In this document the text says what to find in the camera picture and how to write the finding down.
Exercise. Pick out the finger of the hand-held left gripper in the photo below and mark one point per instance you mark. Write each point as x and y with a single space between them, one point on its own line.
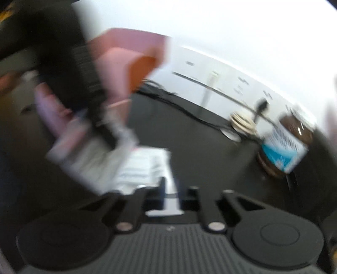
104 129

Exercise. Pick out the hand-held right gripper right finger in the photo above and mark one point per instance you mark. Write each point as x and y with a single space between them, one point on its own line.
190 197

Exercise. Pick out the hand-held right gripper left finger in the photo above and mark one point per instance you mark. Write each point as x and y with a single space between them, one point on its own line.
160 192

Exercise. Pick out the white card with lenses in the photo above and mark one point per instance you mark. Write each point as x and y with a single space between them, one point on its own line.
147 163

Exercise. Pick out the clear bag with white label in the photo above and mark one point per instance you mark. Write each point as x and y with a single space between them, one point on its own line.
89 163

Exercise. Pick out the pink and orange cardboard box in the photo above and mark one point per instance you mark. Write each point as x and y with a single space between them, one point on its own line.
115 63

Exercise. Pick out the black desktop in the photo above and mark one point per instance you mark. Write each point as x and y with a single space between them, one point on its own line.
189 137

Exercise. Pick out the beige tape roll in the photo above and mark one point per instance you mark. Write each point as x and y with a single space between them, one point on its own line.
243 123

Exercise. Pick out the brown supplement bottle white cap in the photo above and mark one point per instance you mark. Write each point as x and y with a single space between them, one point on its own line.
284 147

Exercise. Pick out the black power plug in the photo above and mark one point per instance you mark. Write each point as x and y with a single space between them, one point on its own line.
262 105

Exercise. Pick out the black bulky object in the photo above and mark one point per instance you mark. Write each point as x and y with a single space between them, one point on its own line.
321 174

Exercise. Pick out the white wall jack plate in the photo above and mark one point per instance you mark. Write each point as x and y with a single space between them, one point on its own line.
226 80
198 69

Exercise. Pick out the white wall power socket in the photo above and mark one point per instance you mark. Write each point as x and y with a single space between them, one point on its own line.
250 92
285 105
273 104

